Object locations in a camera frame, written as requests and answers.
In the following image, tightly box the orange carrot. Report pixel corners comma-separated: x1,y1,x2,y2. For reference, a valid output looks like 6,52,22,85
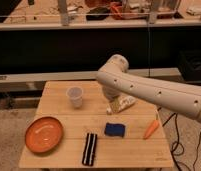
143,117,159,139

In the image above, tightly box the black vertical cable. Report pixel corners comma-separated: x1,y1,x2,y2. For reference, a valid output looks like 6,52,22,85
147,13,152,78

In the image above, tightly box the wooden table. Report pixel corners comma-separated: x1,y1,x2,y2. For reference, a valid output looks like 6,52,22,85
19,81,173,169

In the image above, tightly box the orange object on shelf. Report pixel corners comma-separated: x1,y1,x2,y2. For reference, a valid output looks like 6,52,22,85
110,2,123,20

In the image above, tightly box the clear plastic cup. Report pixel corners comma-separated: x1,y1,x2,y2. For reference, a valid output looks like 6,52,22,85
66,87,83,108

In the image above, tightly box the orange plate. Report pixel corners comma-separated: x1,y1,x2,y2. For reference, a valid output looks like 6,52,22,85
25,117,64,153

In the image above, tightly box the black cable on floor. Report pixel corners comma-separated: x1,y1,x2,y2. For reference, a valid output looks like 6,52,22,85
157,106,201,171

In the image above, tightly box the blue sponge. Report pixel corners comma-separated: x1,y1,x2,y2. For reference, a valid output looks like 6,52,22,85
104,123,125,137

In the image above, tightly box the white plastic bottle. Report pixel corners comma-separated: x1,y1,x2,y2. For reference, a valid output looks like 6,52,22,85
105,94,137,115

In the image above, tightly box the black white striped cloth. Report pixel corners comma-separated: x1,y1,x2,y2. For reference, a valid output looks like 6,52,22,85
82,133,97,166

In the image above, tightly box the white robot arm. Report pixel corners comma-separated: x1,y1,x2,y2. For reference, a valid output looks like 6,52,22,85
96,54,201,123

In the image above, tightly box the black object on shelf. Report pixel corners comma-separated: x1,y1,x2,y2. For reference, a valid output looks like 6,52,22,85
86,7,110,21

